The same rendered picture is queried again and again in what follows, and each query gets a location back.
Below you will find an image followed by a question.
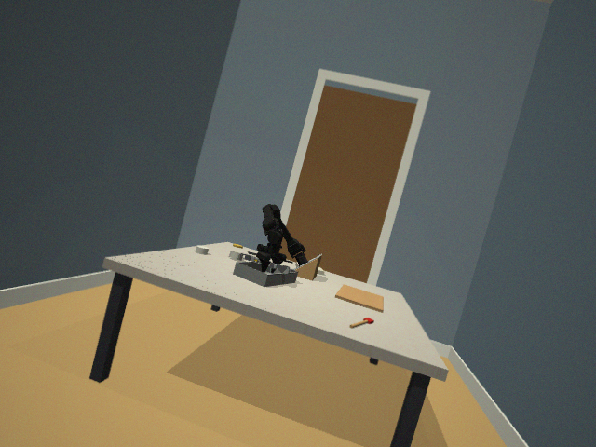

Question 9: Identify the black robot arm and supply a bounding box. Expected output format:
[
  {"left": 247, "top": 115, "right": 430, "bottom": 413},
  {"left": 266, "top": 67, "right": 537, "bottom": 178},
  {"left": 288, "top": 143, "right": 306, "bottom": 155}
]
[{"left": 256, "top": 204, "right": 309, "bottom": 266}]

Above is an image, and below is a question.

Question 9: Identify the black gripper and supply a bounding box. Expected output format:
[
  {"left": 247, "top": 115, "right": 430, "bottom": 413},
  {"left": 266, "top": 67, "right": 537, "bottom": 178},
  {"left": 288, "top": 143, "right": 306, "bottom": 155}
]
[{"left": 256, "top": 243, "right": 287, "bottom": 273}]

